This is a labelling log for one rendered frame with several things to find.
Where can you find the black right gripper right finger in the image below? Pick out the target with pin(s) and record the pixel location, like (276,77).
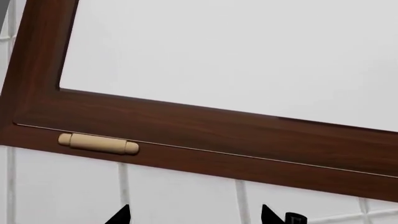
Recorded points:
(270,215)

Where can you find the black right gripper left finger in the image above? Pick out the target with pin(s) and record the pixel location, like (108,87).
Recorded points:
(122,216)

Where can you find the beige window hinge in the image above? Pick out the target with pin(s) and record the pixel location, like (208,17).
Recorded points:
(98,143)

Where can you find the frosted white window pane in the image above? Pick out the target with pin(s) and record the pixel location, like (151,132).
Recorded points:
(230,60)

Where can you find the dark brown wooden window frame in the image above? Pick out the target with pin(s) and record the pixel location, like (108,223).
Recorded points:
(199,137)

